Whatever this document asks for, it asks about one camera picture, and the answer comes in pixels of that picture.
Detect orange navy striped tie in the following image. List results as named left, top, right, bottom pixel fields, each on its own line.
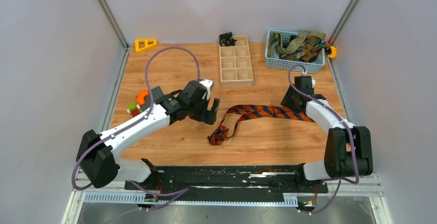
left=207, top=105, right=314, bottom=146

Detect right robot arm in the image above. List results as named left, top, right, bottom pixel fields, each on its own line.
left=282, top=86, right=374, bottom=192

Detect blue plastic basket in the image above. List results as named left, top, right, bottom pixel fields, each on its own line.
left=265, top=29, right=326, bottom=73

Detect grey building baseplate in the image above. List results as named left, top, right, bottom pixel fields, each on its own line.
left=140, top=86, right=164, bottom=111

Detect brown teal patterned tie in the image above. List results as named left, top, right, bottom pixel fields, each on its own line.
left=280, top=35, right=329, bottom=63

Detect wooden compartment box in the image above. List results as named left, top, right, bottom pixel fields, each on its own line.
left=219, top=36, right=254, bottom=88

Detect orange curved block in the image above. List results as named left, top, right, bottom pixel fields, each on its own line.
left=137, top=89, right=149, bottom=106

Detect green and red toy blocks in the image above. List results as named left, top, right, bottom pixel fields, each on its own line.
left=126, top=102, right=141, bottom=117

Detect olive patterned tie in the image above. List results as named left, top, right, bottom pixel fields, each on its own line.
left=267, top=30, right=326, bottom=58

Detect rolled black tie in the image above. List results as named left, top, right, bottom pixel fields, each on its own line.
left=218, top=32, right=237, bottom=46

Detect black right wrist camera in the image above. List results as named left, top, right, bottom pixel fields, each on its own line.
left=294, top=75, right=314, bottom=95

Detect yellow orange corner bracket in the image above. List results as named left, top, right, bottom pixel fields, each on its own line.
left=325, top=41, right=337, bottom=59

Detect yellow triangle bracket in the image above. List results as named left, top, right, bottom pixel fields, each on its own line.
left=135, top=39, right=158, bottom=53

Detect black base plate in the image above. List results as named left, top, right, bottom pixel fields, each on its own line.
left=139, top=165, right=328, bottom=202

